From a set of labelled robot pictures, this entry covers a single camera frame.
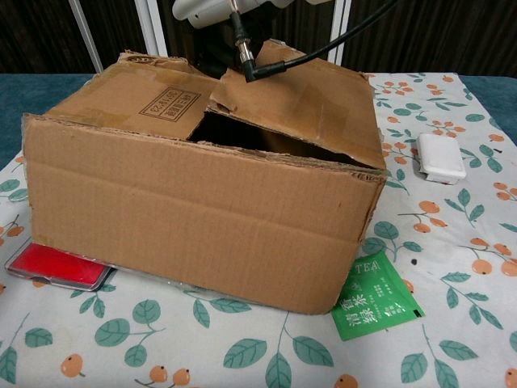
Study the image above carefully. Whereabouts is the floral leaf tablecloth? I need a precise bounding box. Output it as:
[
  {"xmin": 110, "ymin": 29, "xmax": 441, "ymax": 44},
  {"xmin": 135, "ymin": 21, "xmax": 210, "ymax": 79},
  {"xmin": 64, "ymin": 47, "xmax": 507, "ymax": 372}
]
[{"xmin": 0, "ymin": 71, "xmax": 517, "ymax": 388}]

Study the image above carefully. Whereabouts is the green tea sachet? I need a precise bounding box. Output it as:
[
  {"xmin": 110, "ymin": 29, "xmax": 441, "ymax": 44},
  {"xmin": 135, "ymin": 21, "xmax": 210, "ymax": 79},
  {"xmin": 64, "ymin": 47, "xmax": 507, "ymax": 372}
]
[{"xmin": 330, "ymin": 250, "xmax": 427, "ymax": 342}]

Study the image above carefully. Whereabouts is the white plastic case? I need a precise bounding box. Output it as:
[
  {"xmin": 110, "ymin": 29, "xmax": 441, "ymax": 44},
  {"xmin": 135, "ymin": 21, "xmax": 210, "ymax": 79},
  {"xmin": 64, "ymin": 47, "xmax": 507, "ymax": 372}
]
[{"xmin": 415, "ymin": 132, "xmax": 468, "ymax": 186}]

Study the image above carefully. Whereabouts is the black right hand cable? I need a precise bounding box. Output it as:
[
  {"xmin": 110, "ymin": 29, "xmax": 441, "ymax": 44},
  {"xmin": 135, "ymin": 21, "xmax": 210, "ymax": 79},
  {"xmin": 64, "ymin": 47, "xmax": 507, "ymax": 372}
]
[{"xmin": 228, "ymin": 0, "xmax": 401, "ymax": 84}]

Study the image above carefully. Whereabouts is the red ink pad case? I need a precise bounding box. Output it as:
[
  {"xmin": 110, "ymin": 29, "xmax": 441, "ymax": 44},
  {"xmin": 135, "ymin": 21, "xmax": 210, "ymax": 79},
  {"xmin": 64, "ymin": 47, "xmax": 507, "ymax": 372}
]
[{"xmin": 4, "ymin": 242, "xmax": 116, "ymax": 293}]

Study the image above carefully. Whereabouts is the white partition frame post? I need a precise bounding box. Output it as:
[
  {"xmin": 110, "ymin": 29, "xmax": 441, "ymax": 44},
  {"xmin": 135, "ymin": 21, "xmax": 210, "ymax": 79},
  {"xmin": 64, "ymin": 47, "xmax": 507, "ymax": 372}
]
[
  {"xmin": 68, "ymin": 0, "xmax": 104, "ymax": 74},
  {"xmin": 329, "ymin": 0, "xmax": 352, "ymax": 68},
  {"xmin": 135, "ymin": 0, "xmax": 167, "ymax": 58}
]

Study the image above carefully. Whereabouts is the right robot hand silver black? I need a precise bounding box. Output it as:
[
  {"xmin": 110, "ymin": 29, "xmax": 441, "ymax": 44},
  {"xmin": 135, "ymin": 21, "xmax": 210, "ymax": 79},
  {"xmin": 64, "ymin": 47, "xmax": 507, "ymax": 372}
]
[{"xmin": 171, "ymin": 0, "xmax": 338, "ymax": 78}]

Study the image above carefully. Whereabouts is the brown cardboard box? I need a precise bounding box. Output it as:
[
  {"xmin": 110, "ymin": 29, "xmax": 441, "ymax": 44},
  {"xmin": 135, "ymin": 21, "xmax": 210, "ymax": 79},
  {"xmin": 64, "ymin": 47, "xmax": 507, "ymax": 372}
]
[{"xmin": 20, "ymin": 39, "xmax": 389, "ymax": 316}]

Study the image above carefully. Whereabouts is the teal table cover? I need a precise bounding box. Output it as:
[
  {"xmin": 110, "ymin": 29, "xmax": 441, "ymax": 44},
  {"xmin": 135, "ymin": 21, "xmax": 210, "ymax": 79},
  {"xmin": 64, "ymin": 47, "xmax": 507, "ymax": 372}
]
[{"xmin": 0, "ymin": 71, "xmax": 517, "ymax": 171}]

